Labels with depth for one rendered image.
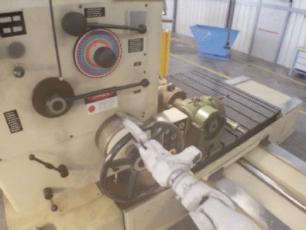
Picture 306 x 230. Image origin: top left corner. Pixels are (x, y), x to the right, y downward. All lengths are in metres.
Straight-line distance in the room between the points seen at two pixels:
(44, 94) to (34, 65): 0.10
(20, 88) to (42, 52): 0.14
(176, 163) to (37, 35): 0.54
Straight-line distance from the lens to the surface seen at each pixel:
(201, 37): 7.17
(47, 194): 0.98
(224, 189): 1.55
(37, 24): 0.70
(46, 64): 0.73
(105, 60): 0.68
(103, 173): 0.71
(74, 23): 0.66
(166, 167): 0.53
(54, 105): 0.70
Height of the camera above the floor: 1.88
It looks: 32 degrees down
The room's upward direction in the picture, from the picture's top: 3 degrees clockwise
